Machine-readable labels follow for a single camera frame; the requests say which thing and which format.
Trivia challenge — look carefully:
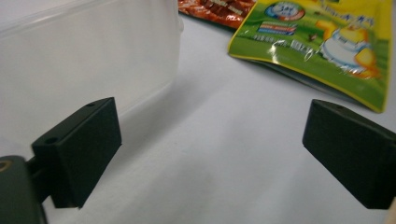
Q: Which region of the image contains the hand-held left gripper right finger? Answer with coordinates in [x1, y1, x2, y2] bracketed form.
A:
[302, 99, 396, 210]

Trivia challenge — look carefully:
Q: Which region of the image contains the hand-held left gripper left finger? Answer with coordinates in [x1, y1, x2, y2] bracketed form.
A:
[26, 96, 122, 209]

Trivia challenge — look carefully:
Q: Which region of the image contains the clear plastic container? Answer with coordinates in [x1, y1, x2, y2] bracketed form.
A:
[0, 0, 185, 150]

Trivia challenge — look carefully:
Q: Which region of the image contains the yellow green spout pouch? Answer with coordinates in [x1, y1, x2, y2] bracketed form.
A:
[227, 0, 394, 114]

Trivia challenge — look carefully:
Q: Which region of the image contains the green and red snack packet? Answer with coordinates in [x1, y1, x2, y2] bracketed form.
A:
[177, 0, 258, 30]

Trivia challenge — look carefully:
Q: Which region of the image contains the white table mat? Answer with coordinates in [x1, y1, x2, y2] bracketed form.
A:
[0, 13, 396, 224]

